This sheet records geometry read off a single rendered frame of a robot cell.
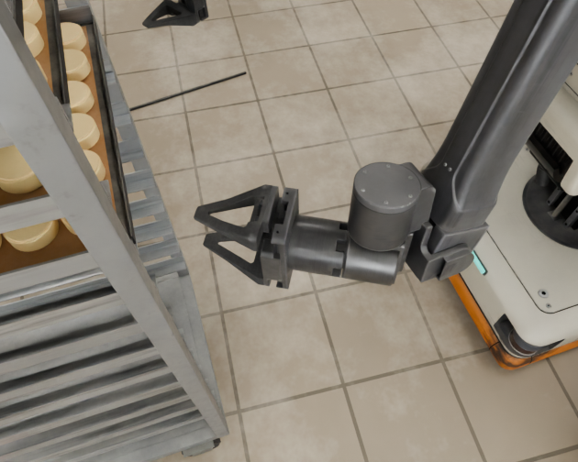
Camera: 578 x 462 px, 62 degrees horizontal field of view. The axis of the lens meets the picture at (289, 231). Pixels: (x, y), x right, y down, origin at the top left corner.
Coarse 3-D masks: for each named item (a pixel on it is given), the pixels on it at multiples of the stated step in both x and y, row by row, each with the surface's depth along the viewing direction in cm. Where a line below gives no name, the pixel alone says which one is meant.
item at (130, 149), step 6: (132, 138) 91; (138, 138) 91; (120, 144) 91; (126, 144) 92; (132, 144) 92; (138, 144) 92; (120, 150) 92; (126, 150) 93; (132, 150) 93; (138, 150) 93; (120, 156) 92; (126, 156) 92; (132, 156) 92; (138, 156) 92; (126, 162) 92
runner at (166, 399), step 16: (208, 384) 95; (144, 400) 94; (160, 400) 94; (176, 400) 92; (96, 416) 92; (112, 416) 92; (128, 416) 91; (48, 432) 91; (64, 432) 91; (80, 432) 89; (0, 448) 89; (16, 448) 89; (32, 448) 88
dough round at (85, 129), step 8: (72, 120) 57; (80, 120) 57; (88, 120) 57; (80, 128) 56; (88, 128) 56; (96, 128) 57; (80, 136) 55; (88, 136) 56; (96, 136) 57; (80, 144) 55; (88, 144) 56
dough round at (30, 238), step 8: (40, 224) 49; (48, 224) 49; (56, 224) 50; (8, 232) 48; (16, 232) 48; (24, 232) 48; (32, 232) 48; (40, 232) 48; (48, 232) 49; (56, 232) 50; (8, 240) 48; (16, 240) 48; (24, 240) 48; (32, 240) 48; (40, 240) 48; (48, 240) 49; (16, 248) 49; (24, 248) 48; (32, 248) 49
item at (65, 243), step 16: (96, 96) 62; (96, 112) 60; (96, 144) 57; (112, 192) 53; (64, 240) 50; (80, 240) 50; (0, 256) 49; (16, 256) 49; (32, 256) 49; (48, 256) 49; (64, 256) 49; (0, 272) 48
